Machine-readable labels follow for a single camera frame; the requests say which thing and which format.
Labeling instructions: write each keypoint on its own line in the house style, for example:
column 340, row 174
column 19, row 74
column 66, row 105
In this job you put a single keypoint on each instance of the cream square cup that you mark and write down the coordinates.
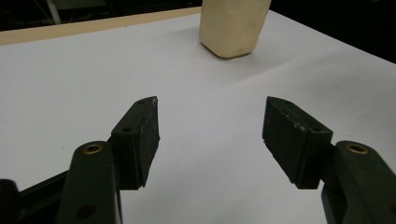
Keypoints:
column 233, row 28

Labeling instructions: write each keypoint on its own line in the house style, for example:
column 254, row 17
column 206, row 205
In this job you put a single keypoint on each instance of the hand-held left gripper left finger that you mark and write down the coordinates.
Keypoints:
column 134, row 146

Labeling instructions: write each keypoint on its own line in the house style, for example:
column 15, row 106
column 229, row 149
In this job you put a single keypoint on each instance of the white paper sheet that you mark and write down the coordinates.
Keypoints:
column 202, row 93

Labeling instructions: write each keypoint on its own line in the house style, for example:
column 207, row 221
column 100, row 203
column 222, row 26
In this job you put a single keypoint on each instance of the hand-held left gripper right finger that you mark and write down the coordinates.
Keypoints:
column 295, row 143

